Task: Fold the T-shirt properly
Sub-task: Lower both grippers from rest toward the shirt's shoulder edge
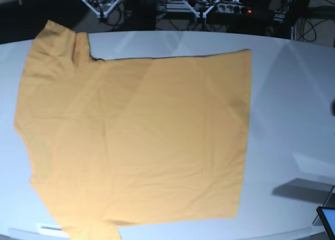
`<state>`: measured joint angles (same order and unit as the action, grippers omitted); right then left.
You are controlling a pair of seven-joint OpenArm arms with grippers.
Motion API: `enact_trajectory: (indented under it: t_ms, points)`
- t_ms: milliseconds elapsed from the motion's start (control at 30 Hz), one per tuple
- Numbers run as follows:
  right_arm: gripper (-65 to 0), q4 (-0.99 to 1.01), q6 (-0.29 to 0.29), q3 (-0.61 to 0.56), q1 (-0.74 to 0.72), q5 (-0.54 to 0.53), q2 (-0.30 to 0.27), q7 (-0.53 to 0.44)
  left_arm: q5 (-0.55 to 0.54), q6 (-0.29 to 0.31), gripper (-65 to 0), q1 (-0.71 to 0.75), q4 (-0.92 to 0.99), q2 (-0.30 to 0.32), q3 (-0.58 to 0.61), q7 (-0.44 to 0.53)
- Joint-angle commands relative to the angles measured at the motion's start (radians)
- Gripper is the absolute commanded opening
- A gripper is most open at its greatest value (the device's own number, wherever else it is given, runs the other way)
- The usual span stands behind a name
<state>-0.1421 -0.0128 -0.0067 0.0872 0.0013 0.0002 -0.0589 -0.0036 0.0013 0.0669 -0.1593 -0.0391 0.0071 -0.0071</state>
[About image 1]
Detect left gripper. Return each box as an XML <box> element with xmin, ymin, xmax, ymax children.
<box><xmin>182</xmin><ymin>0</ymin><xmax>221</xmax><ymax>24</ymax></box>

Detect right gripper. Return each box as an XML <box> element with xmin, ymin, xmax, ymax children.
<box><xmin>81</xmin><ymin>0</ymin><xmax>123</xmax><ymax>22</ymax></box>

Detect yellow T-shirt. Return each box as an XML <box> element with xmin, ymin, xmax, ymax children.
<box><xmin>15</xmin><ymin>21</ymin><xmax>251</xmax><ymax>239</ymax></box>

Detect white power strip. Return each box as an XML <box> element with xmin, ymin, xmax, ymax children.
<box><xmin>217</xmin><ymin>3</ymin><xmax>252</xmax><ymax>15</ymax></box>

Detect white label on table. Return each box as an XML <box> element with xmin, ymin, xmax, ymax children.
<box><xmin>36</xmin><ymin>223</ymin><xmax>62</xmax><ymax>234</ymax></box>

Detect tablet screen on stand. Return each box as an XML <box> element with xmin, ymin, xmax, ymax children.
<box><xmin>312</xmin><ymin>186</ymin><xmax>334</xmax><ymax>239</ymax></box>

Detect black cables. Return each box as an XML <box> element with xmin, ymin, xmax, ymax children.
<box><xmin>293</xmin><ymin>14</ymin><xmax>335</xmax><ymax>43</ymax></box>

